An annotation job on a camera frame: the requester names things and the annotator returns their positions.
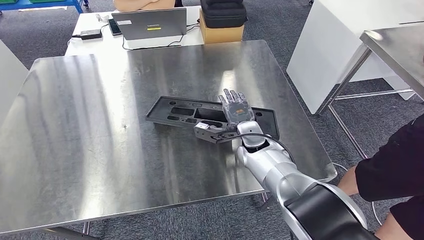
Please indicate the black plastic panel part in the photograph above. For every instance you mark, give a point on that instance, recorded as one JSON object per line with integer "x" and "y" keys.
{"x": 157, "y": 112}

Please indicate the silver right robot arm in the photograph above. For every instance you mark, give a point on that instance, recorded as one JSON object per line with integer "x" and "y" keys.
{"x": 275, "y": 165}

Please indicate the stainless steel workbench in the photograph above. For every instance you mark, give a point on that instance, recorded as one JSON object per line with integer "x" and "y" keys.
{"x": 82, "y": 132}

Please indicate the cardboard box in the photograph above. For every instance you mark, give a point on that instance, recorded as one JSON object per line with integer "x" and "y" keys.
{"x": 222, "y": 34}

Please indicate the black carrying case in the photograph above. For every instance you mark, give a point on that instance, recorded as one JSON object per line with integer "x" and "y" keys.
{"x": 223, "y": 13}

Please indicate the grey laptop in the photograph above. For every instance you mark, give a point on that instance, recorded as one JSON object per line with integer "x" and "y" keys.
{"x": 149, "y": 24}

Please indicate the person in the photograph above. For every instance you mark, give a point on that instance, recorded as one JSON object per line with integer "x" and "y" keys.
{"x": 391, "y": 172}
{"x": 142, "y": 5}

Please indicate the black phone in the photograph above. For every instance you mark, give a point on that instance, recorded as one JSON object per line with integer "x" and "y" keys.
{"x": 114, "y": 26}

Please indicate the white desk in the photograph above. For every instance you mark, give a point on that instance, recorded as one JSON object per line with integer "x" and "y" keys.
{"x": 96, "y": 44}

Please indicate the white partition panel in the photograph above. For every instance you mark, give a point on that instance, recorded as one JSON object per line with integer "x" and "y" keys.
{"x": 331, "y": 39}
{"x": 10, "y": 82}

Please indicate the black power adapter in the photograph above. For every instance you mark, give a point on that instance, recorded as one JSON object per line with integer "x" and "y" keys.
{"x": 91, "y": 34}

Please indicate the stainless steel table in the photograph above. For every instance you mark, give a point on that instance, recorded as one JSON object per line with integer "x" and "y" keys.
{"x": 397, "y": 49}

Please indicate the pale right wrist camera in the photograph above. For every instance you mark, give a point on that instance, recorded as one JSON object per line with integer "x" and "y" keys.
{"x": 203, "y": 130}

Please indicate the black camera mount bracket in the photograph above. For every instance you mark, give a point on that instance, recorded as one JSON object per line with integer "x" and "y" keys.
{"x": 228, "y": 136}

